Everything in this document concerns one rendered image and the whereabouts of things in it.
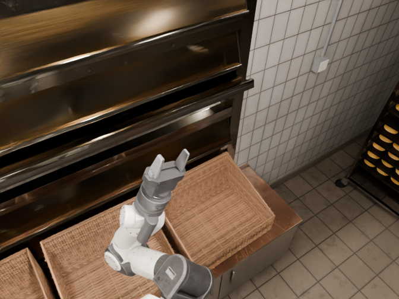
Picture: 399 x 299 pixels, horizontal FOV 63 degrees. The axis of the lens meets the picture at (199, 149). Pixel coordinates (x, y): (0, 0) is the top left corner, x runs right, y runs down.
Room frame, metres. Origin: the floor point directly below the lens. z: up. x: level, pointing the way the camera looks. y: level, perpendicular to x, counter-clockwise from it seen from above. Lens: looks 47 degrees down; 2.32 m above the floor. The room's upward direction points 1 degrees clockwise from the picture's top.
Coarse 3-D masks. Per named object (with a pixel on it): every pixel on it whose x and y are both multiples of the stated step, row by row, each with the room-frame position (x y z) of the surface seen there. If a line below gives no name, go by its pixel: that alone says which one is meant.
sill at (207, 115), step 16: (208, 112) 1.36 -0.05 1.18; (224, 112) 1.38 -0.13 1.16; (160, 128) 1.22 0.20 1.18; (176, 128) 1.22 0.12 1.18; (192, 128) 1.26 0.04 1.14; (128, 144) 1.10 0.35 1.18; (144, 144) 1.11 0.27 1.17; (80, 160) 0.99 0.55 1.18; (96, 160) 0.99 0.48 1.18; (112, 160) 1.01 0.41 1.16; (48, 176) 0.89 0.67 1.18; (64, 176) 0.89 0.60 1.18; (16, 192) 0.80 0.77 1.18; (32, 192) 0.81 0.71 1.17; (0, 208) 0.73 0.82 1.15
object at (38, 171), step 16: (208, 80) 1.36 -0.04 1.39; (224, 80) 1.34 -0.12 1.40; (240, 80) 1.33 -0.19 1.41; (176, 96) 1.21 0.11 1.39; (192, 96) 1.20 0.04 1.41; (224, 96) 1.19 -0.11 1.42; (128, 112) 1.09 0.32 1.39; (144, 112) 1.08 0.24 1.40; (160, 112) 1.07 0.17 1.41; (80, 128) 0.98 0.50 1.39; (96, 128) 0.97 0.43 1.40; (112, 128) 0.97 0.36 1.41; (144, 128) 0.96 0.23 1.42; (48, 144) 0.88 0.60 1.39; (64, 144) 0.87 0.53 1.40; (80, 144) 0.87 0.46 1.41; (112, 144) 0.88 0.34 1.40; (0, 160) 0.79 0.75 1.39; (16, 160) 0.79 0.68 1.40; (32, 160) 0.78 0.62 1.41; (64, 160) 0.78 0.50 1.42; (32, 176) 0.71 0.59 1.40
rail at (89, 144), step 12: (240, 84) 1.25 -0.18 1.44; (204, 96) 1.15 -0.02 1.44; (216, 96) 1.17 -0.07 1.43; (180, 108) 1.07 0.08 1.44; (144, 120) 0.98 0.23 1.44; (156, 120) 1.00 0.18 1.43; (120, 132) 0.91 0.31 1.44; (84, 144) 0.84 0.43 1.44; (96, 144) 0.85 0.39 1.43; (60, 156) 0.78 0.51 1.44; (24, 168) 0.71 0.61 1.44; (36, 168) 0.73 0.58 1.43; (0, 180) 0.66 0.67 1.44
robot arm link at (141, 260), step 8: (136, 248) 0.51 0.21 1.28; (144, 248) 0.50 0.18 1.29; (104, 256) 0.49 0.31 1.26; (112, 256) 0.47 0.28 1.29; (128, 256) 0.48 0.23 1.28; (136, 256) 0.47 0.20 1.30; (144, 256) 0.46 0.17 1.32; (152, 256) 0.46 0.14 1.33; (112, 264) 0.46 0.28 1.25; (120, 264) 0.45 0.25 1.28; (128, 264) 0.45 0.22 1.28; (136, 264) 0.45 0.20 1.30; (144, 264) 0.43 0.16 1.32; (152, 264) 0.43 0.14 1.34; (120, 272) 0.45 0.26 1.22; (128, 272) 0.44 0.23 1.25; (136, 272) 0.43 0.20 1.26; (144, 272) 0.42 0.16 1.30; (152, 272) 0.40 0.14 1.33
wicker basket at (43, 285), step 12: (0, 264) 0.63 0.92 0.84; (24, 264) 0.66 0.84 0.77; (36, 264) 0.66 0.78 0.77; (0, 276) 0.60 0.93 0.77; (12, 276) 0.61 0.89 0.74; (24, 276) 0.63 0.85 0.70; (36, 276) 0.59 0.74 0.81; (12, 288) 0.58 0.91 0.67; (36, 288) 0.61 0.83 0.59; (48, 288) 0.58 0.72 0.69
